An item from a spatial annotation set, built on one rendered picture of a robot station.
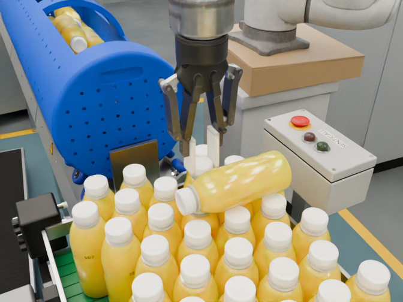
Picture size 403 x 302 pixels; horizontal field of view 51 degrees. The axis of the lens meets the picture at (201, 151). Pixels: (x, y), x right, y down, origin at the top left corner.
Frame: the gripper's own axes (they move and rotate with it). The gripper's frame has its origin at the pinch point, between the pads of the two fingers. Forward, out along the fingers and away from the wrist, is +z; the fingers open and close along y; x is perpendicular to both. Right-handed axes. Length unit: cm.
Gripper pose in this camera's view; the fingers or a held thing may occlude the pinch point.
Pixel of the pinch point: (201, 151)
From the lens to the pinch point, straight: 70.0
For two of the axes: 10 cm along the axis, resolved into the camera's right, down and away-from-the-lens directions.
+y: -8.8, 2.7, -3.9
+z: 0.0, 8.2, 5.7
